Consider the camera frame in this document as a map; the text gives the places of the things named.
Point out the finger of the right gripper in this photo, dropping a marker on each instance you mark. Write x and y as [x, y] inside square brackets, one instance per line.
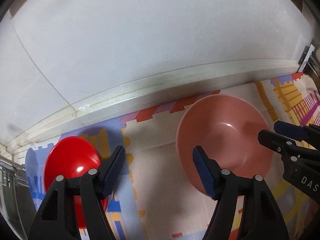
[277, 143]
[289, 130]

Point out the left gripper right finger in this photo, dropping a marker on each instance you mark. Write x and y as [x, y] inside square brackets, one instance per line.
[209, 173]

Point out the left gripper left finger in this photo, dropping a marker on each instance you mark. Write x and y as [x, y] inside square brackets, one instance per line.
[109, 171]

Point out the red black bowl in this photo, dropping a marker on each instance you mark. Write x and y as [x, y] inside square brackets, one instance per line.
[70, 157]

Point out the pink bowl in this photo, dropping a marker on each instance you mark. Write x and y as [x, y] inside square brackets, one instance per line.
[227, 129]

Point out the stainless steel sink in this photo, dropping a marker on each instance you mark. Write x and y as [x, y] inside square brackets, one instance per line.
[17, 207]

